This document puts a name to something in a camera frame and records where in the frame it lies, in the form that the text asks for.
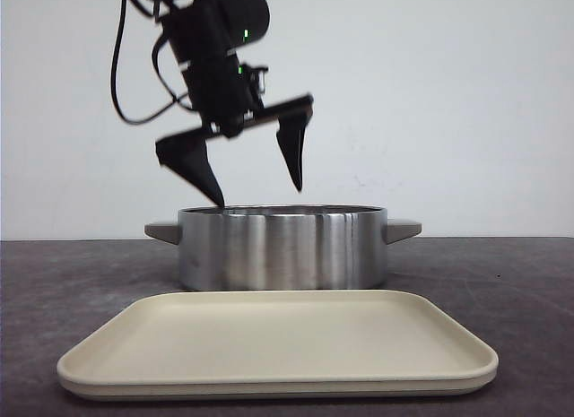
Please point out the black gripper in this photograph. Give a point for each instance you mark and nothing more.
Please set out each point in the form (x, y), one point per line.
(219, 94)

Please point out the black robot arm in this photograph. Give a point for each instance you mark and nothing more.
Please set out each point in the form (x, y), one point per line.
(201, 29)

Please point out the stainless steel steamer pot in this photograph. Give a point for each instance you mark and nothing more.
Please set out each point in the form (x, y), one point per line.
(283, 247)

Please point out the cream rectangular tray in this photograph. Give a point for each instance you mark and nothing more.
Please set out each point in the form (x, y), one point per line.
(270, 344)

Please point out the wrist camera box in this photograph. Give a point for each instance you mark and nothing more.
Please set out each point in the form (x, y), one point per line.
(255, 78)

